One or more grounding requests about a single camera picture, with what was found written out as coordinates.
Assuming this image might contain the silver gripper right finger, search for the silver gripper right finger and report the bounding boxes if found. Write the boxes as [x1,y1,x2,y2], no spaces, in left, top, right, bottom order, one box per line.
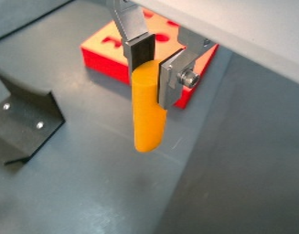
[157,27,215,110]

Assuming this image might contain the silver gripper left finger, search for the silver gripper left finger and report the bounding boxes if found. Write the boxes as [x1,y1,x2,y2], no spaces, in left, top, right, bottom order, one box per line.
[107,0,155,72]

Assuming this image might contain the yellow oval peg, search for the yellow oval peg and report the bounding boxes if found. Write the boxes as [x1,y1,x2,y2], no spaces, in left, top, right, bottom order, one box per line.
[131,60,167,153]

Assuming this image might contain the red shape sorting board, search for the red shape sorting board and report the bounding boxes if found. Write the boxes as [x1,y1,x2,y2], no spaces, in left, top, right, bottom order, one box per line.
[79,8,220,110]

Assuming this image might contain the black curved holder bracket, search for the black curved holder bracket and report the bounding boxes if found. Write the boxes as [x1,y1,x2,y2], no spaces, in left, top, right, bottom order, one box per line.
[0,70,64,165]

